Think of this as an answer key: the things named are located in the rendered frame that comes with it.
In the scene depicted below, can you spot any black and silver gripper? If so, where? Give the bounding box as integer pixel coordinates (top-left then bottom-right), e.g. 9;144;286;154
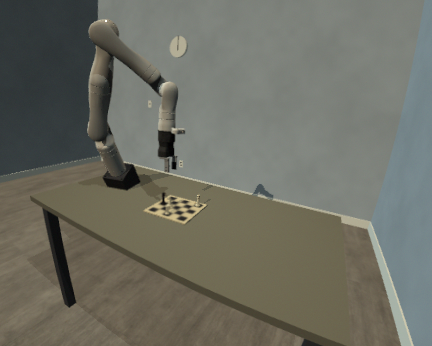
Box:
158;119;185;173

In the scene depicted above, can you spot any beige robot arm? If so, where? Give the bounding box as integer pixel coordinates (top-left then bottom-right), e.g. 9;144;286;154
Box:
87;19;178;177

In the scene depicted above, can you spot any chessboard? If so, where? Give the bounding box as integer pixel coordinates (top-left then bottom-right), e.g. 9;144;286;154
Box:
143;195;207;225

